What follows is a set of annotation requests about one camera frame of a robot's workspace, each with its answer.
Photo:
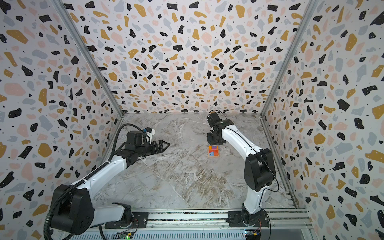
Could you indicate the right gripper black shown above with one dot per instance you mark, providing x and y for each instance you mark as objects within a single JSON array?
[{"x": 214, "y": 140}]

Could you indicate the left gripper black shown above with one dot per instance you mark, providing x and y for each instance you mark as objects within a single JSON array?
[{"x": 154, "y": 150}]

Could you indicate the yellow-orange wood block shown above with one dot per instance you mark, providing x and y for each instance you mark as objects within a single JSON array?
[{"x": 213, "y": 150}]

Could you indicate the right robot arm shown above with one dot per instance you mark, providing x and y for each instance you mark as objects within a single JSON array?
[{"x": 259, "y": 170}]

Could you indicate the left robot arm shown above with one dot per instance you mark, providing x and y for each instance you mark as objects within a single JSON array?
[{"x": 72, "y": 209}]

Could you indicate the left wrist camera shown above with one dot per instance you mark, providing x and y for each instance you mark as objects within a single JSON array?
[{"x": 149, "y": 131}]

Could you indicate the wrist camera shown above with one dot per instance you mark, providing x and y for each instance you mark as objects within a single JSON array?
[
  {"x": 213, "y": 118},
  {"x": 149, "y": 131}
]

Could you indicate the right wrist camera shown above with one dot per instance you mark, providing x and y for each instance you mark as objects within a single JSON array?
[{"x": 213, "y": 118}]

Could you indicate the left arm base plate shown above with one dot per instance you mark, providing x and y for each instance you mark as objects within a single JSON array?
[{"x": 138, "y": 220}]

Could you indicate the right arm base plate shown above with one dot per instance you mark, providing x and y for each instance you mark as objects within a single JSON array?
[{"x": 240, "y": 219}]

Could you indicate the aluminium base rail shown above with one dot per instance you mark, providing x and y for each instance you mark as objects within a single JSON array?
[{"x": 210, "y": 224}]

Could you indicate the right frame aluminium post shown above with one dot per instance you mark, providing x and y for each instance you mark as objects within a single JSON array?
[{"x": 290, "y": 54}]

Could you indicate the frame aluminium post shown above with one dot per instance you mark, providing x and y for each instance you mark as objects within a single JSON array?
[
  {"x": 290, "y": 54},
  {"x": 64, "y": 15}
]

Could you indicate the left frame aluminium post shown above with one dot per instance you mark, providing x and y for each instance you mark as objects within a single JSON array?
[{"x": 64, "y": 15}]

